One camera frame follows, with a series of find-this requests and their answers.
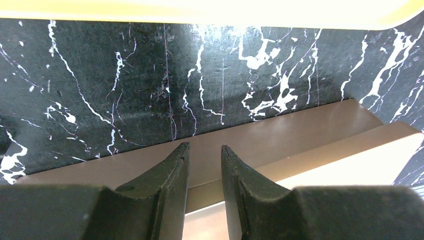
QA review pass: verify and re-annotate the rose gold box lid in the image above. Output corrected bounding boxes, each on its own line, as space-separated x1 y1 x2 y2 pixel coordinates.
182 121 424 240

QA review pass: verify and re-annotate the brown chocolate box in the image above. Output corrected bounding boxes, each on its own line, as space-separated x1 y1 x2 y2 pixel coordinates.
17 99 383 189

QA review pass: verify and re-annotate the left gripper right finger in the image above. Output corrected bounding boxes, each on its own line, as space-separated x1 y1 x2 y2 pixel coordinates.
221 145 424 240

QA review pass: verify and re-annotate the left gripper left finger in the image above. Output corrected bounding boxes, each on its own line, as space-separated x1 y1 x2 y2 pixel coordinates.
0 142 190 240

